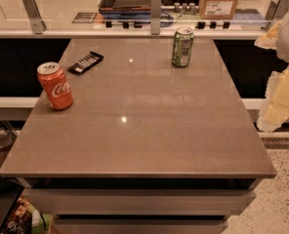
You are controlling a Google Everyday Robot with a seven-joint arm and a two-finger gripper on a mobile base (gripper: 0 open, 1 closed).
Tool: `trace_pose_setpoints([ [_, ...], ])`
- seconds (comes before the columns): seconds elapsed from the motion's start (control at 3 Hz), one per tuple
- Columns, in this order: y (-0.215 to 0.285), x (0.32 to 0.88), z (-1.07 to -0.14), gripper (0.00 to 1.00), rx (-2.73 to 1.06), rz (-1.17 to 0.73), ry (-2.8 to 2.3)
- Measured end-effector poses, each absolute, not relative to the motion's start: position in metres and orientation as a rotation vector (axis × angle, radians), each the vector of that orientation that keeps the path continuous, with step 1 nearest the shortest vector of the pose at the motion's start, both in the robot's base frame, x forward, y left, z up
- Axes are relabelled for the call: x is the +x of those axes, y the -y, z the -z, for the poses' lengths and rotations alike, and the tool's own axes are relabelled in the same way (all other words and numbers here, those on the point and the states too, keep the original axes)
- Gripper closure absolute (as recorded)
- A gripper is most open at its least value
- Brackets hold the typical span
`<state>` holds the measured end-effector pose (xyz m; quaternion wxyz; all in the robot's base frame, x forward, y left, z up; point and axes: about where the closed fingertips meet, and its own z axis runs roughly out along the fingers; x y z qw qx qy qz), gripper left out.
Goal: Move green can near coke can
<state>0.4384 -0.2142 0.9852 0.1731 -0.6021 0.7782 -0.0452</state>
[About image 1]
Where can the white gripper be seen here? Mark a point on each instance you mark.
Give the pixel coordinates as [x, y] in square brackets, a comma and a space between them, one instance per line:
[276, 107]

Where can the green soda can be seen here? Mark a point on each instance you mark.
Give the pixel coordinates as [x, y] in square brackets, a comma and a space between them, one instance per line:
[182, 46]

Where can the red coke can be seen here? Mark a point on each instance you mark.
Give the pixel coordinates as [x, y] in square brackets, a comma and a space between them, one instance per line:
[53, 81]

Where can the cardboard box with label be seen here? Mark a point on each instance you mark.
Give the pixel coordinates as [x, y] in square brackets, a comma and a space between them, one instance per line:
[217, 9]

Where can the black snack bar wrapper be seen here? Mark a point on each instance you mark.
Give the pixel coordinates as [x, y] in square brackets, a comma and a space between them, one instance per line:
[85, 63]

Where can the grey drawer cabinet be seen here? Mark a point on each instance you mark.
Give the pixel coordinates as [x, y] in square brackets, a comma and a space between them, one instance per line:
[140, 211]

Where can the brown snack bag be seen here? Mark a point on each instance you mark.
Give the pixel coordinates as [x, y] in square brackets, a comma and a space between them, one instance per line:
[20, 220]

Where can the right metal rail bracket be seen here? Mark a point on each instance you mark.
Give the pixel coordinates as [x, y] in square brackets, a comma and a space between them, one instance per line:
[279, 7]

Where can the metal rail bracket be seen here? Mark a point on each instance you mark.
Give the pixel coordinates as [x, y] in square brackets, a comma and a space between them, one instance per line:
[38, 26]
[279, 7]
[155, 14]

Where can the middle metal rail bracket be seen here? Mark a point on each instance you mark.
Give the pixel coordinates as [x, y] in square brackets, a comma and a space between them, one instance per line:
[155, 14]

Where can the left metal rail bracket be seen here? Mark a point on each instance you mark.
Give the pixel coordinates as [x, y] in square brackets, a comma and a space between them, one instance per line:
[38, 26]

